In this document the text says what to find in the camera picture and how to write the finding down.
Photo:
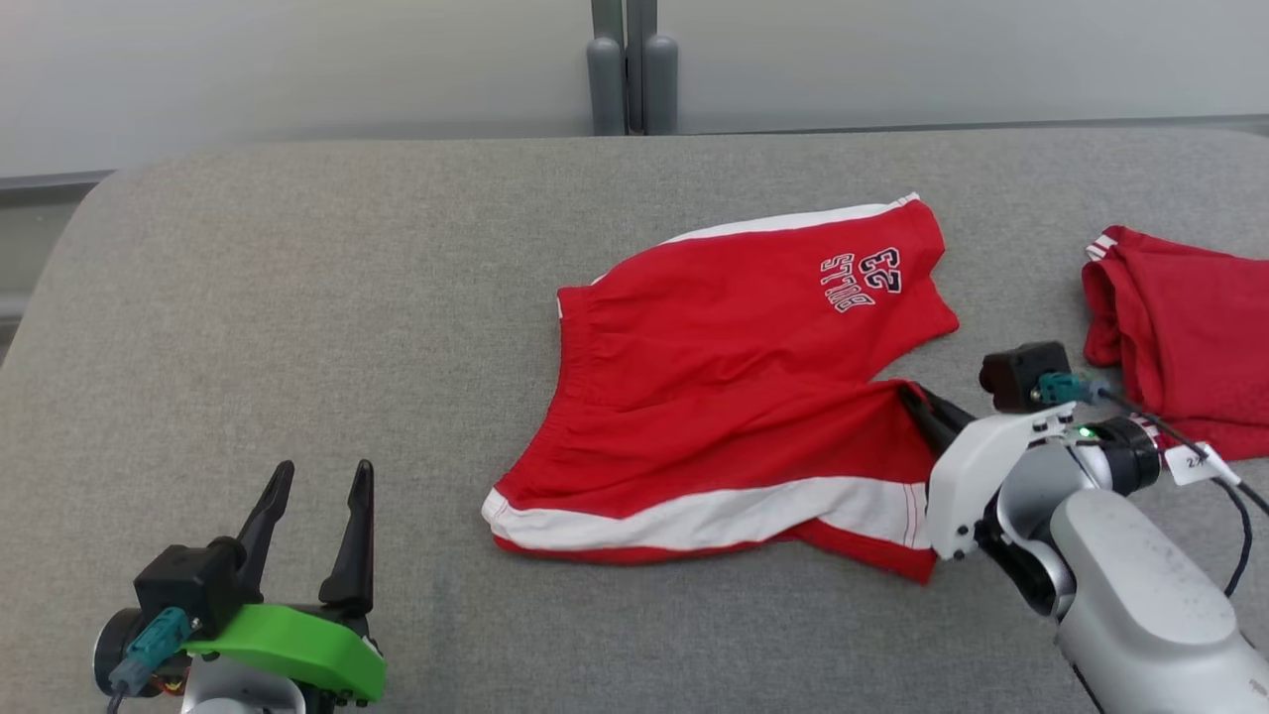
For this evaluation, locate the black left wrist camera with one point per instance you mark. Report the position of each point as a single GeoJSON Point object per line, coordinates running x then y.
{"type": "Point", "coordinates": [188, 585]}

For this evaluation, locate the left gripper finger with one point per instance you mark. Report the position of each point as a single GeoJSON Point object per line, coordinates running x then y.
{"type": "Point", "coordinates": [357, 565]}
{"type": "Point", "coordinates": [263, 535]}

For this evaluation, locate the red white basketball shorts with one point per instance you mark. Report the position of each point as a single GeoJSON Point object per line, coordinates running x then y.
{"type": "Point", "coordinates": [714, 397]}

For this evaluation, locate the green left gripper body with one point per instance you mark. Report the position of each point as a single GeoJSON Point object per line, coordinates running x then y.
{"type": "Point", "coordinates": [297, 645]}

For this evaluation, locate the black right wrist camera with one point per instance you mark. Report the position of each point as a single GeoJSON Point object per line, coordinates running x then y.
{"type": "Point", "coordinates": [1021, 377]}

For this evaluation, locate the grey double partition post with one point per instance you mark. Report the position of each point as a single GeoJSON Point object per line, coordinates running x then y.
{"type": "Point", "coordinates": [633, 69]}

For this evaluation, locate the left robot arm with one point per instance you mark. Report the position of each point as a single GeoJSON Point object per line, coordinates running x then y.
{"type": "Point", "coordinates": [238, 691]}

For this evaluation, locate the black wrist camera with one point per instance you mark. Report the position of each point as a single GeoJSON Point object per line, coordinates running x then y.
{"type": "Point", "coordinates": [188, 585]}
{"type": "Point", "coordinates": [1021, 377]}

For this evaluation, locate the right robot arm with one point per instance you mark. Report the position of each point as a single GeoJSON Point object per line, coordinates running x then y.
{"type": "Point", "coordinates": [1140, 595]}

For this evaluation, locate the red white basketball jersey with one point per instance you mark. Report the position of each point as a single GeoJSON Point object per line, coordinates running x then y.
{"type": "Point", "coordinates": [1190, 337]}

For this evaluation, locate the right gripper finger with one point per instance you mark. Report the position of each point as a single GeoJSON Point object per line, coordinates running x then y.
{"type": "Point", "coordinates": [954, 415]}
{"type": "Point", "coordinates": [930, 426]}

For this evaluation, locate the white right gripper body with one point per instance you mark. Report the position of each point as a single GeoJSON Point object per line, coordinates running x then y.
{"type": "Point", "coordinates": [967, 476]}

